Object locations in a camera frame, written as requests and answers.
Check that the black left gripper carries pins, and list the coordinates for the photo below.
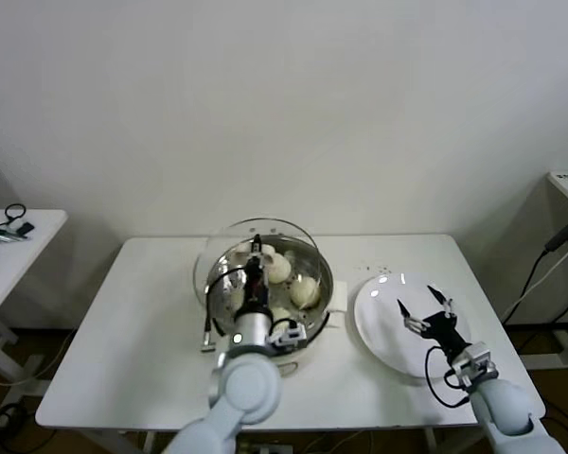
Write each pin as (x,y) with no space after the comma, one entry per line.
(256,286)

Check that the pale left robot arm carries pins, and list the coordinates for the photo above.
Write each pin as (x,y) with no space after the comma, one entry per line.
(246,388)

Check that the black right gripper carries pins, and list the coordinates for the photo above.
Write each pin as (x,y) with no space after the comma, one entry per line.
(447,333)

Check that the small black device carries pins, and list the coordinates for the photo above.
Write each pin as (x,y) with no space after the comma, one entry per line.
(26,229)

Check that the round white plate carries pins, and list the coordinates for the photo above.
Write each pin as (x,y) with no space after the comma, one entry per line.
(383,331)

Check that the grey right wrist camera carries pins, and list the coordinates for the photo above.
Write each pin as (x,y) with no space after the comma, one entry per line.
(473,364)

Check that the pale right robot arm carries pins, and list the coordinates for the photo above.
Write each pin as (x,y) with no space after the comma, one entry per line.
(502,406)

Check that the scattered brown crumbs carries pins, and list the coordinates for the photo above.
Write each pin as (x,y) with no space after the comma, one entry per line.
(387,270)

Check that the black metal floor bar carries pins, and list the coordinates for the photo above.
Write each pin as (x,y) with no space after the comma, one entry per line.
(539,330)

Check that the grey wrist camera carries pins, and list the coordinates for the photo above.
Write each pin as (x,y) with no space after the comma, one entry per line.
(473,364)
(289,337)

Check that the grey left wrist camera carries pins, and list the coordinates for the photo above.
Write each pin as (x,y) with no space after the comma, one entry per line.
(289,337)

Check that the grey white tool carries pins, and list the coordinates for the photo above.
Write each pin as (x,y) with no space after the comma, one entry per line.
(15,235)

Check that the black power adapter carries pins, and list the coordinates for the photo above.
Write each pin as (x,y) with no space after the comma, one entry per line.
(561,235)

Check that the white power strip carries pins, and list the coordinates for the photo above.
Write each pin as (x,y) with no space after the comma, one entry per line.
(270,448)

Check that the round glass lid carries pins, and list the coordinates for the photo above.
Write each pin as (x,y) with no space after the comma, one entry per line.
(284,232)

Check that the perforated steel steamer basket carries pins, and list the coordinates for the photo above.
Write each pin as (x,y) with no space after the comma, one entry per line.
(222,284)

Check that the white steamed baozi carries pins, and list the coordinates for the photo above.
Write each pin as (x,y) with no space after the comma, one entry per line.
(281,313)
(281,273)
(305,292)
(236,298)

